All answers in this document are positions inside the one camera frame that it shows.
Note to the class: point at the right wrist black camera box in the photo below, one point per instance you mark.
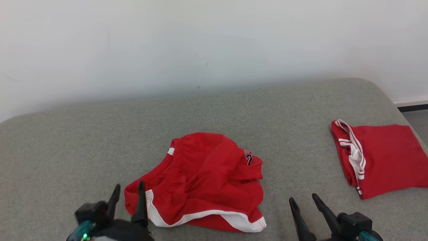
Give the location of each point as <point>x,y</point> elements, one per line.
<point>356,222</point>

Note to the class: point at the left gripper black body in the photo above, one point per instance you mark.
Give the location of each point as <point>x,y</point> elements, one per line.
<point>123,232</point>

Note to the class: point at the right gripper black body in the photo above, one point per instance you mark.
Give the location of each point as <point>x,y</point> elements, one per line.
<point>344,237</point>

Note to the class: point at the grey fabric sofa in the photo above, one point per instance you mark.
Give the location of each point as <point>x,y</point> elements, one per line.
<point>100,144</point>

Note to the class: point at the black and white baseboard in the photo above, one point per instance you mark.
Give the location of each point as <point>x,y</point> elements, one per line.
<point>413,105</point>

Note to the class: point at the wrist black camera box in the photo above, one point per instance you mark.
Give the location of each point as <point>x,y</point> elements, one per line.
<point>90,212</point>
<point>356,222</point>

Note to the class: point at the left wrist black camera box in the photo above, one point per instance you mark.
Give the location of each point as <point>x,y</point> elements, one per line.
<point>90,212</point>

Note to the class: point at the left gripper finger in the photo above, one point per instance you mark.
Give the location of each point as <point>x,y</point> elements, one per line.
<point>114,201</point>
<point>140,207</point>

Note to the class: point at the red jersey white trim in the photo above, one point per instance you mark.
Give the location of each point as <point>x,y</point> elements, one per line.
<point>388,157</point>

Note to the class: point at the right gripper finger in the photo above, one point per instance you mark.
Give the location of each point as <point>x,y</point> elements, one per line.
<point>301,224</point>
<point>329,217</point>

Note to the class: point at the red shorts white stripe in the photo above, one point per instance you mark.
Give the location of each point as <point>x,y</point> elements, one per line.
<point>204,177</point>

